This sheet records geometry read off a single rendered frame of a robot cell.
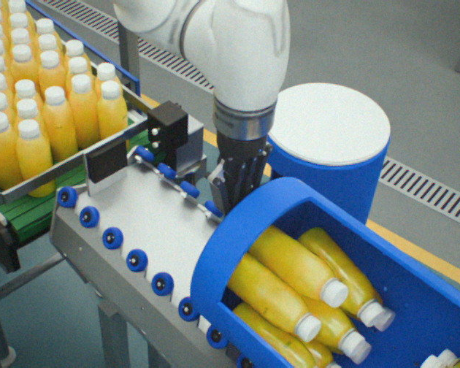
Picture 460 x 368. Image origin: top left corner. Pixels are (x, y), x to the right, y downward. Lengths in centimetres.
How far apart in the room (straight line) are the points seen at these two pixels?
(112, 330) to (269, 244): 69
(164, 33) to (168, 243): 57
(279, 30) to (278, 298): 43
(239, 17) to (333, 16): 312
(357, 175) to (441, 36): 253
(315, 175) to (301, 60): 215
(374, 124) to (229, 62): 73
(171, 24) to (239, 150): 20
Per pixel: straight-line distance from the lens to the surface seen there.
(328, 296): 108
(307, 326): 109
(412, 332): 124
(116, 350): 181
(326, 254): 115
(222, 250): 106
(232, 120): 95
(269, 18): 87
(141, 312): 139
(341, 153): 148
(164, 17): 94
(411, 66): 369
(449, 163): 316
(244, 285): 112
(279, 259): 112
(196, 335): 129
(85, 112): 159
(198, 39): 92
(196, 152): 183
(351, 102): 162
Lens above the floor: 200
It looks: 45 degrees down
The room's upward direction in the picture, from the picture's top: 4 degrees clockwise
